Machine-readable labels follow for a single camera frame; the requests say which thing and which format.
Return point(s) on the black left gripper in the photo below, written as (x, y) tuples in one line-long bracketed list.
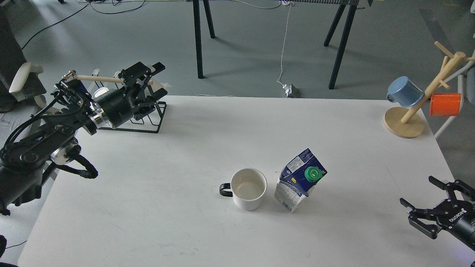
[(126, 100)]

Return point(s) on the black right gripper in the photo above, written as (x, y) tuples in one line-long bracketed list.
[(457, 219)]

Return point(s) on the white mug black handle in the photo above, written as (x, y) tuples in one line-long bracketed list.
[(247, 188)]

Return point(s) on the blue white milk carton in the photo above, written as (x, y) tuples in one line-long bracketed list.
[(297, 179)]

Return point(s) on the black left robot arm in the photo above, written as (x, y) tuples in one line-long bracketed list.
[(47, 141)]

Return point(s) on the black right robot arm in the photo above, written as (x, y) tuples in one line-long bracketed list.
[(455, 214)]

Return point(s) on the orange cup on tree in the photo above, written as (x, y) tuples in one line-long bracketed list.
[(445, 104)]

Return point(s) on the blue cup on tree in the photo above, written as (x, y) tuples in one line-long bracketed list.
[(403, 91)]

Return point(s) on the white mug rear on rack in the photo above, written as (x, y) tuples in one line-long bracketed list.
[(155, 90)]

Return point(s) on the white mug on rack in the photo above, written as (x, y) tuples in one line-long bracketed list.
[(99, 92), (155, 90)]

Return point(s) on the white mug front on rack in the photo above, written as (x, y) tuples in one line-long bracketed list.
[(99, 92)]

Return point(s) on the wooden mug tree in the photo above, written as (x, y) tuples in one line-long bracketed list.
[(405, 122)]

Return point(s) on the black wire mug rack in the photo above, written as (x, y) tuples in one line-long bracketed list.
[(151, 124)]

